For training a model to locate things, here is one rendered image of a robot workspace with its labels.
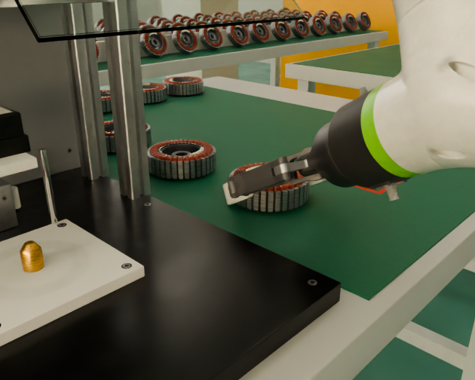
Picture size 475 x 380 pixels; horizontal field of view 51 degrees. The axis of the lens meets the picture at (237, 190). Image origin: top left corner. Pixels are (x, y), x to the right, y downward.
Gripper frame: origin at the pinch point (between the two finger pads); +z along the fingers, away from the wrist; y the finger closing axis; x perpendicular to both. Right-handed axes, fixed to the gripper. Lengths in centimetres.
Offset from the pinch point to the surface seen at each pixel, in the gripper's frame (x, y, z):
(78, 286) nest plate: -6.6, -29.5, -12.7
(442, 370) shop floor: -58, 71, 52
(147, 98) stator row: 33, 4, 54
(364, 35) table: 87, 173, 147
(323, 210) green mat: -5.5, 4.3, -4.9
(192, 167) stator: 6.0, -6.8, 9.5
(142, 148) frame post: 8.1, -16.5, 0.9
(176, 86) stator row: 36, 14, 58
